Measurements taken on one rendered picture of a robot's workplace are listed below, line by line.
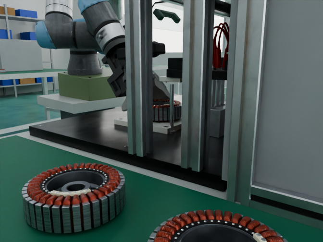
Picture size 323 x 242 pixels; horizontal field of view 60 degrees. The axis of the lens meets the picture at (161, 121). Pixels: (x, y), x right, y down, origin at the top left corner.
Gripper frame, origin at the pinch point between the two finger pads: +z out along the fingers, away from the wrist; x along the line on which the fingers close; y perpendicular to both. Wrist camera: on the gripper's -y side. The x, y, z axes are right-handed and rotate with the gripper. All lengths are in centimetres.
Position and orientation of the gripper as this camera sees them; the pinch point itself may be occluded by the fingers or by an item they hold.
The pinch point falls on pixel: (160, 111)
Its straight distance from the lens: 65.6
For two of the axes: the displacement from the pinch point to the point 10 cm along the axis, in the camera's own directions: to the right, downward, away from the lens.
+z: 4.8, 8.6, -1.5
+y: -6.6, 4.7, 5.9
